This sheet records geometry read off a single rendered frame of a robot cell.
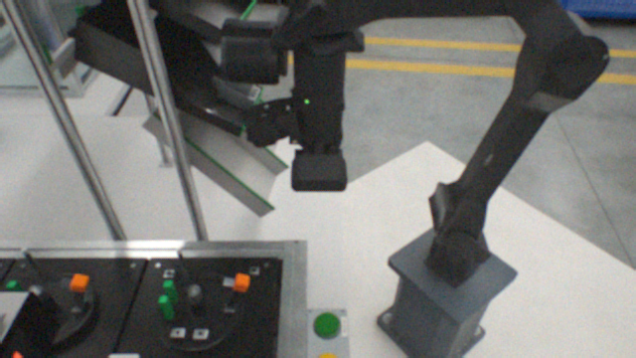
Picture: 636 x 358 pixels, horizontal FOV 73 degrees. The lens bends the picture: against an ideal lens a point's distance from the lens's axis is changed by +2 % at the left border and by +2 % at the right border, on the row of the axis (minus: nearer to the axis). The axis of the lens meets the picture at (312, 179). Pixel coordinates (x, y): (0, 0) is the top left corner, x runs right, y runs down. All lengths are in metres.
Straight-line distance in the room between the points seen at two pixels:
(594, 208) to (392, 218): 1.76
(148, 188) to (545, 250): 0.96
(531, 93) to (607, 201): 2.28
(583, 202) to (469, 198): 2.11
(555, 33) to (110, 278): 0.76
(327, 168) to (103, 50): 0.43
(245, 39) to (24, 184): 0.97
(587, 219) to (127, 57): 2.30
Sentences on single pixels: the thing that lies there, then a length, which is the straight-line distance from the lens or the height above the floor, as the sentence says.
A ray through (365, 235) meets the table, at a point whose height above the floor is 0.86.
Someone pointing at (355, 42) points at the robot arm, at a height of 1.43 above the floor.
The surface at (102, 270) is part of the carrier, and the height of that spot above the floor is 0.97.
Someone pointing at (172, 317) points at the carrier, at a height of 0.99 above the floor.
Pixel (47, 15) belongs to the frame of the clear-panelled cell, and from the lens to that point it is 1.53.
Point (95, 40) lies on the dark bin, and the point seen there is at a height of 1.34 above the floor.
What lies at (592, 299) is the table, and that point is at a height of 0.86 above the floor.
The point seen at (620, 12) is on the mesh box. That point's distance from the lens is 4.90.
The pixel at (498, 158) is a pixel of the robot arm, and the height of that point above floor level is 1.30.
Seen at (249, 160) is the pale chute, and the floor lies 1.04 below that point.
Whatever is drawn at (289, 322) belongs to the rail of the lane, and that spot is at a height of 0.96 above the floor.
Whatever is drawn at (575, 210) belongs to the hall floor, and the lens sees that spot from 2.62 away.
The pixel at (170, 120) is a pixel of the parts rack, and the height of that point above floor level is 1.23.
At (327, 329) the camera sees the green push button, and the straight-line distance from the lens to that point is 0.74.
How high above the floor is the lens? 1.62
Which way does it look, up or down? 42 degrees down
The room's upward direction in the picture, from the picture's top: straight up
